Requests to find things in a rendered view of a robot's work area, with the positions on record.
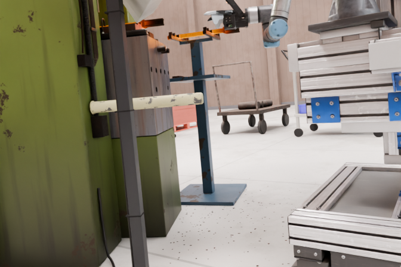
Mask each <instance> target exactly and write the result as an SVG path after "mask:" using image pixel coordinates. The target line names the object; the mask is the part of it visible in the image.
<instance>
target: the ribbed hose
mask: <svg viewBox="0 0 401 267"><path fill-rule="evenodd" d="M81 2H82V3H81V4H82V12H83V21H84V32H85V38H86V49H87V55H91V59H92V67H89V75H90V86H91V93H92V101H94V102H96V101H98V99H97V91H96V82H95V71H94V64H93V53H92V42H91V35H90V24H89V14H88V7H87V6H88V4H87V0H81ZM93 115H94V116H92V117H91V126H92V137H93V138H102V137H105V136H108V135H109V130H108V123H107V115H101V116H100V115H99V113H96V114H93Z"/></svg>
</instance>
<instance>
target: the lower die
mask: <svg viewBox="0 0 401 267"><path fill-rule="evenodd" d="M125 29H126V31H127V30H137V29H144V28H143V27H142V26H141V23H131V24H126V25H125ZM103 30H104V33H109V27H108V26H106V27H103Z"/></svg>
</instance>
